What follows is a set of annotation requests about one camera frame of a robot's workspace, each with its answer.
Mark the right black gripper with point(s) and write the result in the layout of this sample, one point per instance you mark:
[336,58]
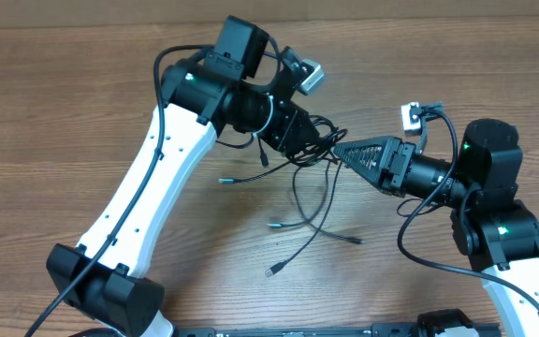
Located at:
[390,158]

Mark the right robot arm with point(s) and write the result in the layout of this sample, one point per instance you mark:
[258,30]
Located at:
[491,227]

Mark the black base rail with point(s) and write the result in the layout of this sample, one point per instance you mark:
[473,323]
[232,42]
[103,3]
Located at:
[442,323]

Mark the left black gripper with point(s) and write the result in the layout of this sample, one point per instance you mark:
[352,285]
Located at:
[283,137]

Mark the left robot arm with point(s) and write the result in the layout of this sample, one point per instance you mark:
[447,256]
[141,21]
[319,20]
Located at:
[243,80]

